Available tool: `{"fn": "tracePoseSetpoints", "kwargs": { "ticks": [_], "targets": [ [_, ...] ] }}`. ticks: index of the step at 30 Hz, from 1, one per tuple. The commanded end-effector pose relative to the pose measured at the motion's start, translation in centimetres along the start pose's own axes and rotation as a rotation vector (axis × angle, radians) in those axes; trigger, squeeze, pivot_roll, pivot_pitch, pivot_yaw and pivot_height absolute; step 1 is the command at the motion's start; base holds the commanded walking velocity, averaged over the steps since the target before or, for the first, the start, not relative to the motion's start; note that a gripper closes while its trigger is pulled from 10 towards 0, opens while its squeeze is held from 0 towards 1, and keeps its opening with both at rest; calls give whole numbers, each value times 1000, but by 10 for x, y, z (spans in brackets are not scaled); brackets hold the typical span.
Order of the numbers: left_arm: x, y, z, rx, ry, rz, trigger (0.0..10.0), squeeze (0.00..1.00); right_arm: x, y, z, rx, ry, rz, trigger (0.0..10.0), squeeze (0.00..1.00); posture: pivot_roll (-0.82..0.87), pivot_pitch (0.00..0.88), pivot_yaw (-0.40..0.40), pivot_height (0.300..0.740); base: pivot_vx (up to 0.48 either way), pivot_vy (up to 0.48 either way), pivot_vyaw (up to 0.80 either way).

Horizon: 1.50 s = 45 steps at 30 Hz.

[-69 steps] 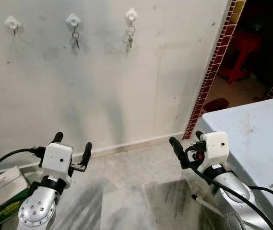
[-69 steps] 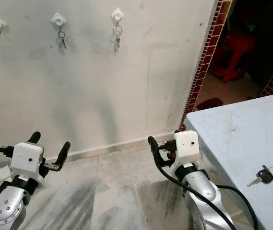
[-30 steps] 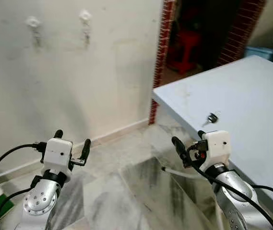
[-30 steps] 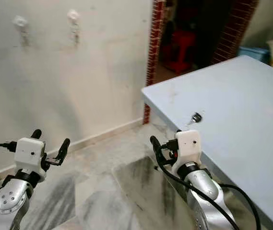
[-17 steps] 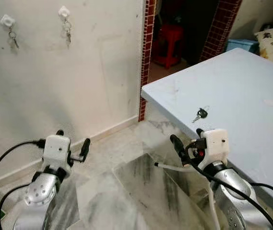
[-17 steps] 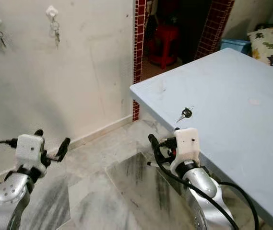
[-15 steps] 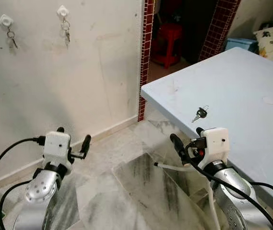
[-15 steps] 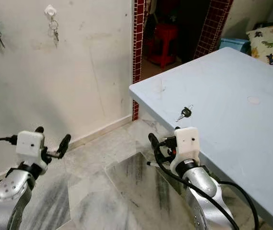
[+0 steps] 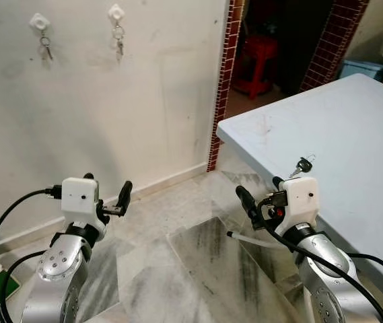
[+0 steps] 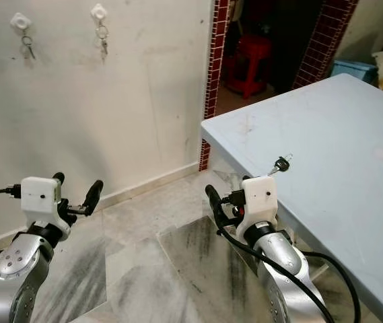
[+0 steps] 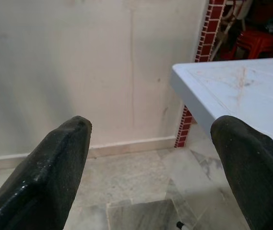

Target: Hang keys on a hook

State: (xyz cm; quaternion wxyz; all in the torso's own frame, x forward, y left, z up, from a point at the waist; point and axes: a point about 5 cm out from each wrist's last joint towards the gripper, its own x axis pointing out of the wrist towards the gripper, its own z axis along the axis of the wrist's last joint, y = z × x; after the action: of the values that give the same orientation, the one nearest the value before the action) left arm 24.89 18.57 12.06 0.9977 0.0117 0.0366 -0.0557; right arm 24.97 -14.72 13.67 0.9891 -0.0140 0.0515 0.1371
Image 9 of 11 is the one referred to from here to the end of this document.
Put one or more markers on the black-headed key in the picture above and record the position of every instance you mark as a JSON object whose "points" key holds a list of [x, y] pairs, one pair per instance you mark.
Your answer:
{"points": [[305, 164]]}

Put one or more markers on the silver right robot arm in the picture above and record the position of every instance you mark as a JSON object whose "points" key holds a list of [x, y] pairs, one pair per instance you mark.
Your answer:
{"points": [[329, 269]]}

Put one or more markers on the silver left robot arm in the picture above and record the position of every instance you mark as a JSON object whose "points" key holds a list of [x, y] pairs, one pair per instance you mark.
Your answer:
{"points": [[56, 276]]}

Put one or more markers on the white tube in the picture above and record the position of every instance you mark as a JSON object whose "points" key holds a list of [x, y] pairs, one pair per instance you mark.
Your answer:
{"points": [[245, 237]]}

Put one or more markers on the light blue plastic table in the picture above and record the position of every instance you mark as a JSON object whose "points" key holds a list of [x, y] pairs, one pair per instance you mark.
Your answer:
{"points": [[353, 134]]}

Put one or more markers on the red plastic stool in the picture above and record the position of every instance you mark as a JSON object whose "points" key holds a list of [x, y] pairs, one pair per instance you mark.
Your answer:
{"points": [[258, 54]]}

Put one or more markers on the light blue plastic bin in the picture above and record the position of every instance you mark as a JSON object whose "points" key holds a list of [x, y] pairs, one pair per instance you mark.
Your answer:
{"points": [[363, 69]]}

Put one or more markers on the wide red brick tile trim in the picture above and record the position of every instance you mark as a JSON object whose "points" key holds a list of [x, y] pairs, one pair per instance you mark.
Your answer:
{"points": [[332, 44]]}

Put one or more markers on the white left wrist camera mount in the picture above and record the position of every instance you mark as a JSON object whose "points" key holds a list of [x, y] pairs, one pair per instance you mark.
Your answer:
{"points": [[78, 196]]}

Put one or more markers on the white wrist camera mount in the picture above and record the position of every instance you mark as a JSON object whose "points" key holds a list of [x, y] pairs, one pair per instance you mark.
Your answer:
{"points": [[78, 196], [300, 198]]}

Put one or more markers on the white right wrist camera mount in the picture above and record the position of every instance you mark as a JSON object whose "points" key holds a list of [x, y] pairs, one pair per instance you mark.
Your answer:
{"points": [[300, 198]]}

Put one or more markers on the white wall hook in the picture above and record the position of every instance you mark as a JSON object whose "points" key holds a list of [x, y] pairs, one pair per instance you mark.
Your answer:
{"points": [[40, 22], [116, 13]]}

